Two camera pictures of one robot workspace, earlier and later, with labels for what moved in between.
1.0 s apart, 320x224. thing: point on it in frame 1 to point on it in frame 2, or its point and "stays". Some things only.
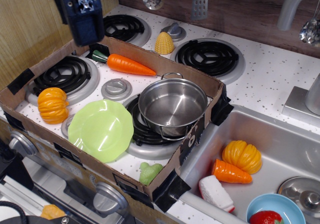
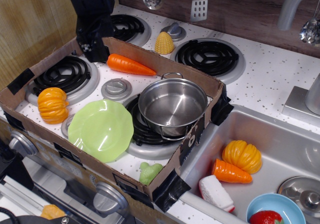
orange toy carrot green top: (122, 63) stays
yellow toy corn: (164, 44) stays
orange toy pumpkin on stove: (52, 105) stays
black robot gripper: (80, 6) to (95, 6)
